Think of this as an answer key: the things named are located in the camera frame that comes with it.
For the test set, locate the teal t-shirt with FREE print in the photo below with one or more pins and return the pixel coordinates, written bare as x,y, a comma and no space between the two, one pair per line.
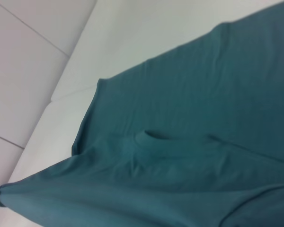
180,118

